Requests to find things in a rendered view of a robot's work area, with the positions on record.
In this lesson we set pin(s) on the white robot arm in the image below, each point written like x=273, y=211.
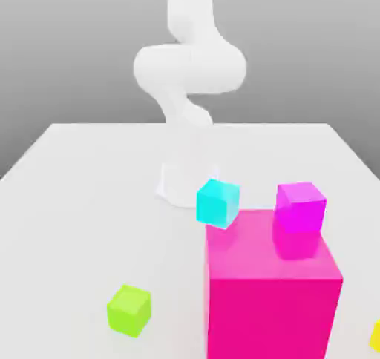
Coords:
x=190, y=68

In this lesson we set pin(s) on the small cyan cube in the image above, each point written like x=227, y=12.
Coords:
x=215, y=205

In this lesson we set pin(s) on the small magenta cube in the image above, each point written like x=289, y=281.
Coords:
x=298, y=210

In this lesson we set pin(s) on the small lime green cube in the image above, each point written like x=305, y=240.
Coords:
x=129, y=311

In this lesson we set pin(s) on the small yellow cube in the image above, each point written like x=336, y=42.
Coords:
x=375, y=336

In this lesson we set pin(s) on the large pink box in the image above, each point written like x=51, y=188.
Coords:
x=273, y=305

